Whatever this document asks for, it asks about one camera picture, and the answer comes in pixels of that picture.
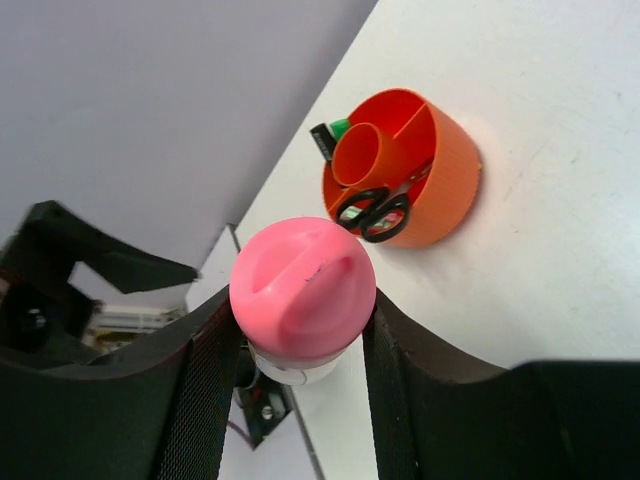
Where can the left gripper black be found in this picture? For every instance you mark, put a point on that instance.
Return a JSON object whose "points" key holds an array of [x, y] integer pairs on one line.
{"points": [[43, 316]]}

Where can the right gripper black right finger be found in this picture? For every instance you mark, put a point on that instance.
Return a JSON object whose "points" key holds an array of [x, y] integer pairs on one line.
{"points": [[440, 413]]}

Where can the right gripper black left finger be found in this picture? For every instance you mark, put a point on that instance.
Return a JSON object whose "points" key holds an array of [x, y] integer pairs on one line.
{"points": [[154, 409]]}

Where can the pink capped clear marker tube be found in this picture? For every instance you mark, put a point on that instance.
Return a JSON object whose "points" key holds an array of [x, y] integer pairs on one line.
{"points": [[301, 290]]}

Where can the black handled scissors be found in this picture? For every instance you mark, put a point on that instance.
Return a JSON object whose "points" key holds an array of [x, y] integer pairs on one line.
{"points": [[387, 196]]}

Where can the green capped black highlighter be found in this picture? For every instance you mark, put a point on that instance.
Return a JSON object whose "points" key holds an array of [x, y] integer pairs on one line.
{"points": [[326, 136]]}

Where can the red round pen holder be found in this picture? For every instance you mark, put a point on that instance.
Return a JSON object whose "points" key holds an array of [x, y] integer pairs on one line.
{"points": [[391, 134]]}

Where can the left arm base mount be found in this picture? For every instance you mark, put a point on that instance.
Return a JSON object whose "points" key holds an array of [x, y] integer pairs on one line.
{"points": [[262, 400]]}

